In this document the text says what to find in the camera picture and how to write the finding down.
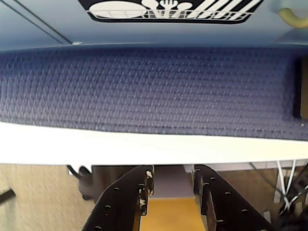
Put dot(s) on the blue textured mat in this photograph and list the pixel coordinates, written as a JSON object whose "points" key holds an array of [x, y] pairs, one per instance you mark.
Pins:
{"points": [[149, 91]]}

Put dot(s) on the black block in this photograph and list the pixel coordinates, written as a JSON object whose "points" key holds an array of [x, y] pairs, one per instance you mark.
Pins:
{"points": [[302, 89]]}

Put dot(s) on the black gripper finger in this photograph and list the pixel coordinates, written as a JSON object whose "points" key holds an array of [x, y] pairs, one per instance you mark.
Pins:
{"points": [[120, 204], [223, 209]]}

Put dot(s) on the yellow flat object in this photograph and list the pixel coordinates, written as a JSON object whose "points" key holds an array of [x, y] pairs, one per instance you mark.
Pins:
{"points": [[172, 214]]}

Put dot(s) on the blue toy kitchen cabinet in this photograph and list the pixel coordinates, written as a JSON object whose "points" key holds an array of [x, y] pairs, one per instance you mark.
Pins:
{"points": [[168, 33]]}

